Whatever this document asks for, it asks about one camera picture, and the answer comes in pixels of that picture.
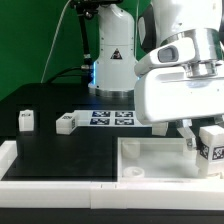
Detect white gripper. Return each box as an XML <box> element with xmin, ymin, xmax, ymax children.
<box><xmin>134</xmin><ymin>65</ymin><xmax>224</xmax><ymax>150</ymax></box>

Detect white cable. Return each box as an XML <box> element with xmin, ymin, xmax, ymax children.
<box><xmin>40</xmin><ymin>0</ymin><xmax>73</xmax><ymax>84</ymax></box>

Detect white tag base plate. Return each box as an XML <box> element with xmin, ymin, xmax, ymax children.
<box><xmin>75</xmin><ymin>110</ymin><xmax>142</xmax><ymax>127</ymax></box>

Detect black cables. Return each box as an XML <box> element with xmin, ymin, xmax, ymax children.
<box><xmin>45</xmin><ymin>65</ymin><xmax>94</xmax><ymax>85</ymax></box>

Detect white U-shaped obstacle fence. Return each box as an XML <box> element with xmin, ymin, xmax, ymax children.
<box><xmin>0</xmin><ymin>141</ymin><xmax>224</xmax><ymax>210</ymax></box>

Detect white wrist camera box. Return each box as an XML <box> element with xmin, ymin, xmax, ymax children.
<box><xmin>134</xmin><ymin>37</ymin><xmax>196</xmax><ymax>76</ymax></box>

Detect white square tabletop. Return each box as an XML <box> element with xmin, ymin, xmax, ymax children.
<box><xmin>117</xmin><ymin>137</ymin><xmax>224</xmax><ymax>184</ymax></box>

